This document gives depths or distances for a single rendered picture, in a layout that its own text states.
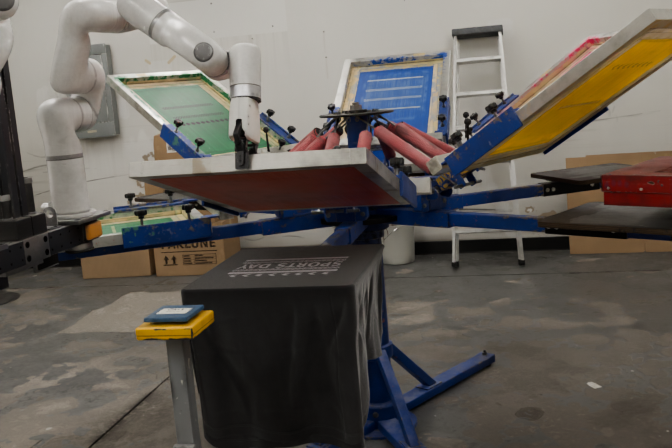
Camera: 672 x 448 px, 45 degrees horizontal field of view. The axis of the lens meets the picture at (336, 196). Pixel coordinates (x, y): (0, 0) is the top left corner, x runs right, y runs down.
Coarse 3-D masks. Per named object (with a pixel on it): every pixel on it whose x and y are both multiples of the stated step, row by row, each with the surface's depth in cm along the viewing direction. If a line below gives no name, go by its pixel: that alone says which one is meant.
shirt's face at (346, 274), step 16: (240, 256) 241; (256, 256) 239; (272, 256) 237; (288, 256) 236; (304, 256) 234; (320, 256) 232; (352, 256) 228; (368, 256) 227; (208, 272) 223; (224, 272) 222; (336, 272) 211; (352, 272) 209; (192, 288) 206; (208, 288) 205
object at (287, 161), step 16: (160, 160) 196; (176, 160) 195; (192, 160) 194; (208, 160) 193; (224, 160) 192; (256, 160) 190; (272, 160) 189; (288, 160) 189; (304, 160) 188; (320, 160) 187; (336, 160) 186; (352, 160) 185; (368, 160) 186; (144, 176) 196; (160, 176) 196; (176, 176) 197; (192, 176) 197; (368, 176) 203; (384, 176) 207; (176, 192) 223; (304, 208) 266; (320, 208) 266
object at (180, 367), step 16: (192, 320) 176; (208, 320) 180; (144, 336) 173; (160, 336) 172; (176, 336) 172; (192, 336) 171; (176, 352) 177; (176, 368) 178; (192, 368) 181; (176, 384) 178; (192, 384) 181; (176, 400) 179; (192, 400) 180; (176, 416) 180; (192, 416) 180; (176, 432) 180; (192, 432) 180
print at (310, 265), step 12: (252, 264) 229; (264, 264) 227; (276, 264) 226; (288, 264) 225; (300, 264) 224; (312, 264) 222; (324, 264) 221; (336, 264) 220; (228, 276) 216; (240, 276) 215; (252, 276) 214
